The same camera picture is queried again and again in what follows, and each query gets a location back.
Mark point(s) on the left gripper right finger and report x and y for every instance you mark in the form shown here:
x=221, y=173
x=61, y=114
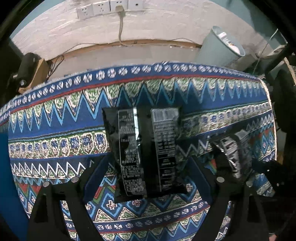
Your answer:
x=218, y=189

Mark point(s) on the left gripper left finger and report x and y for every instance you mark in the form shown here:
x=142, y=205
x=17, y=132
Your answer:
x=78, y=191

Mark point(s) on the black snack bag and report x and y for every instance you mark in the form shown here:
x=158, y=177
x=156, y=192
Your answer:
x=144, y=143
x=232, y=154

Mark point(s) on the patterned blue tablecloth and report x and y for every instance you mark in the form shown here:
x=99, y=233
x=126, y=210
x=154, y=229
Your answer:
x=53, y=130

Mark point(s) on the blue cardboard box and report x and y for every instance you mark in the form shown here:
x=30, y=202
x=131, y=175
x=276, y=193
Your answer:
x=12, y=211

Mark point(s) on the light blue waste bin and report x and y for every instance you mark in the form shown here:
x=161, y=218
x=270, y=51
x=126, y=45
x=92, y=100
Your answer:
x=219, y=48

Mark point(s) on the black cylindrical camera device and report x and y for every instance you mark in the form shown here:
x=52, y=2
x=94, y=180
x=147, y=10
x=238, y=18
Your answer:
x=27, y=69

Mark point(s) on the white wall socket strip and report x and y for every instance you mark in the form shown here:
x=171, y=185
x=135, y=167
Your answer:
x=100, y=8

